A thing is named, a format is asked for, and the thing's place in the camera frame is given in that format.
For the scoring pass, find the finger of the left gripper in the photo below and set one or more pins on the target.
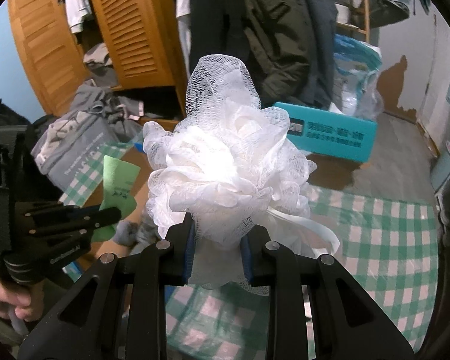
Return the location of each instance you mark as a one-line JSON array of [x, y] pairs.
[[92, 218], [47, 210]]

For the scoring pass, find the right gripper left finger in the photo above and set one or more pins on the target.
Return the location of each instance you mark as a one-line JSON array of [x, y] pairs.
[[116, 310]]

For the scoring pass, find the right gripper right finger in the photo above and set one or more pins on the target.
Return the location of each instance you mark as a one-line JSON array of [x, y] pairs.
[[317, 309]]

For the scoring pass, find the light green cloth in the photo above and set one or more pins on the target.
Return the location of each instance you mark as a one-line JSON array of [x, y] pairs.
[[118, 179]]

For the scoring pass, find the small grey sock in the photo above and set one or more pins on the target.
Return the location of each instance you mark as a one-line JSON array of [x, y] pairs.
[[136, 236]]

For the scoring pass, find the white mesh bath pouf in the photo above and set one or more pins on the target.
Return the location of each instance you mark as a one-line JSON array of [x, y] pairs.
[[230, 166]]

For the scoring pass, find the person's left hand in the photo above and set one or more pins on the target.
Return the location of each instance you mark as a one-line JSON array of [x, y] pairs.
[[19, 299]]

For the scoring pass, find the green checkered tablecloth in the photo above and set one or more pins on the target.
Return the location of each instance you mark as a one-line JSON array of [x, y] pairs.
[[389, 247]]

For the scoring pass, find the light blue bin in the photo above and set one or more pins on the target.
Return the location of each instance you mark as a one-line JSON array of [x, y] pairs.
[[440, 172]]

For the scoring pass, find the wooden louvered wardrobe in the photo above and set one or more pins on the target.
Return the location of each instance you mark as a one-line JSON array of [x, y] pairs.
[[141, 37]]

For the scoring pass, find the black hanging coat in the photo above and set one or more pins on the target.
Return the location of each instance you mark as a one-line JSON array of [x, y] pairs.
[[217, 27]]

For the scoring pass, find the blue white plastic bag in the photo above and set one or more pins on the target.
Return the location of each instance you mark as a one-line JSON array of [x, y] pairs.
[[357, 66]]

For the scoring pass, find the olive hanging jacket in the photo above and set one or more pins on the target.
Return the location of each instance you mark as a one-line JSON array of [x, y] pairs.
[[282, 44]]

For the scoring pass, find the wooden shelf unit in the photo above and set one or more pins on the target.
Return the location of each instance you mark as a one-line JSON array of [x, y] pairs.
[[354, 17]]

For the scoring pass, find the dark blue hanging jacket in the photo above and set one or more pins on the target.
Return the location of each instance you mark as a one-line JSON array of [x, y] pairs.
[[323, 16]]

